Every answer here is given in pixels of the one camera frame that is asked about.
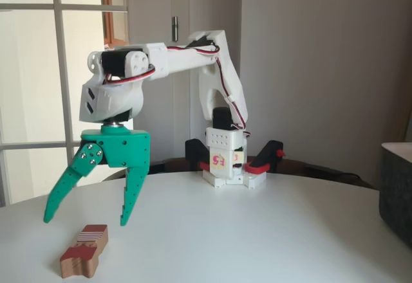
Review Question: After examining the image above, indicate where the red striped wooden block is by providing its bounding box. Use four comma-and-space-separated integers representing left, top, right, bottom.
59, 224, 109, 279

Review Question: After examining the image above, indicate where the dark grey felt box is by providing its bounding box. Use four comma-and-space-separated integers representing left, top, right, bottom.
379, 141, 412, 248

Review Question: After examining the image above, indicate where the dark brown curved furniture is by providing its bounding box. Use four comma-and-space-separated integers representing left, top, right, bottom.
102, 156, 376, 190

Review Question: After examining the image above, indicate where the white glazed door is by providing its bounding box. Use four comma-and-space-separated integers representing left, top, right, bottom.
0, 0, 135, 206

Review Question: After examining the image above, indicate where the red white black servo wire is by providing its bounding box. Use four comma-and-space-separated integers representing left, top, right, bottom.
104, 45, 254, 132

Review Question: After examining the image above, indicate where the brown wooden window frame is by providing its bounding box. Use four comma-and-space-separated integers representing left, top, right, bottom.
101, 0, 129, 52

